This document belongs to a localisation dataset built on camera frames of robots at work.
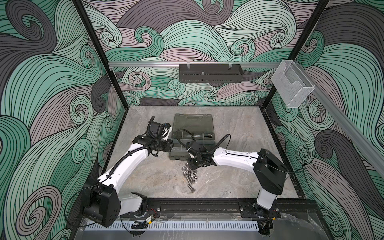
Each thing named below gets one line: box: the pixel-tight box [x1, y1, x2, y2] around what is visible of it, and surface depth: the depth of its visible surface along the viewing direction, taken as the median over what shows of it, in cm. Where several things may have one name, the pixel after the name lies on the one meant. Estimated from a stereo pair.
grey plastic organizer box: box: [169, 113, 216, 161], surface depth 112 cm
